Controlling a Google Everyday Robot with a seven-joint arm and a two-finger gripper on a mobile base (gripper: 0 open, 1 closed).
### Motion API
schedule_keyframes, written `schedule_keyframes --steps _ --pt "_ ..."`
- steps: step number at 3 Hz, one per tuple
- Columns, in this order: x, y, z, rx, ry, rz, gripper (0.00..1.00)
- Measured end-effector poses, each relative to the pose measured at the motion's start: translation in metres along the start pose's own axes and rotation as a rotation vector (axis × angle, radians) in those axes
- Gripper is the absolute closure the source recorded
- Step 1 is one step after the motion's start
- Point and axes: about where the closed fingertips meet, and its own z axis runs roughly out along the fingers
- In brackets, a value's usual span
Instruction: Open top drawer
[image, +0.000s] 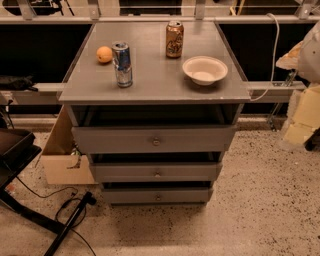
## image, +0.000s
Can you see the cardboard box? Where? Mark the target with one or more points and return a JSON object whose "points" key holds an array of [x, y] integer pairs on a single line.
{"points": [[62, 162]]}

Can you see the grey drawer cabinet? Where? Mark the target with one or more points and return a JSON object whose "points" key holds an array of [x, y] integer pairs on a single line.
{"points": [[161, 95]]}

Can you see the black chair base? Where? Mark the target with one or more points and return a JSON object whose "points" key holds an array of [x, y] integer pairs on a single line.
{"points": [[17, 150]]}

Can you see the white paper bowl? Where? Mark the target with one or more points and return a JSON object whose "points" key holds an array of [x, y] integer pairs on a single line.
{"points": [[204, 70]]}

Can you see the blue silver energy can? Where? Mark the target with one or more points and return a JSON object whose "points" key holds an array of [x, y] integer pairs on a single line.
{"points": [[122, 63]]}

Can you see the grey top drawer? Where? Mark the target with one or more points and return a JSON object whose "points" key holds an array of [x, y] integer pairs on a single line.
{"points": [[157, 139]]}

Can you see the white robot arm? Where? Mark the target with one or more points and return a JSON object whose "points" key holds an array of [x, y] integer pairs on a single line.
{"points": [[304, 106]]}

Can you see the gold soda can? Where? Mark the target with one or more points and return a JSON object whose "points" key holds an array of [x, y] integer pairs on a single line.
{"points": [[174, 39]]}

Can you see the orange fruit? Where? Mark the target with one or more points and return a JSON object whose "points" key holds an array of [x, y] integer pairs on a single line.
{"points": [[104, 54]]}

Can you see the black bag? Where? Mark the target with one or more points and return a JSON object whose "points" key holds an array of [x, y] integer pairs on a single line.
{"points": [[16, 83]]}

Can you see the grey drawer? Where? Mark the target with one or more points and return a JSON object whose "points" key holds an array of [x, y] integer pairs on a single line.
{"points": [[157, 139], [135, 196], [159, 172]]}

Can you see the grey bottom drawer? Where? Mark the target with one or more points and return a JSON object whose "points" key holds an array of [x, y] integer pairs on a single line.
{"points": [[135, 196]]}

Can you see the grey middle drawer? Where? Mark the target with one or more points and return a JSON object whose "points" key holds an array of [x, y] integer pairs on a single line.
{"points": [[159, 172]]}

